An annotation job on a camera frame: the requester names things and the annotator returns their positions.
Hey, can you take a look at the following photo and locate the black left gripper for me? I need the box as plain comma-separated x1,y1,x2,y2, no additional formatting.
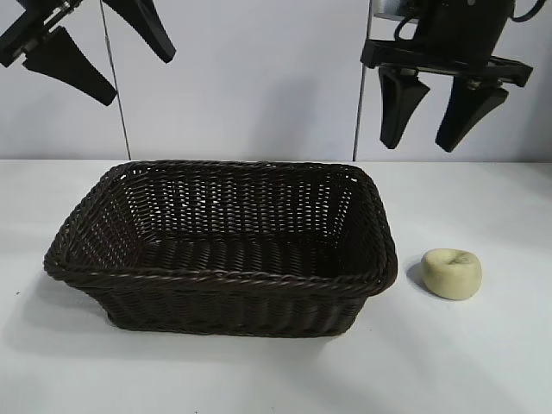
0,0,179,106

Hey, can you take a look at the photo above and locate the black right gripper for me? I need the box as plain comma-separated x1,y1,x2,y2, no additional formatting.
361,0,534,154

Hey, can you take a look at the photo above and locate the pale yellow round pastry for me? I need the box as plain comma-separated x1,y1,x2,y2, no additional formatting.
420,248,483,301

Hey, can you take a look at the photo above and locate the dark brown woven basket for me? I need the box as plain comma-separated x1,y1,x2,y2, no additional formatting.
42,159,398,340

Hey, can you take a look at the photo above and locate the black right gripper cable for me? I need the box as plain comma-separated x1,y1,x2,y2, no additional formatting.
393,12,422,41
511,0,545,21

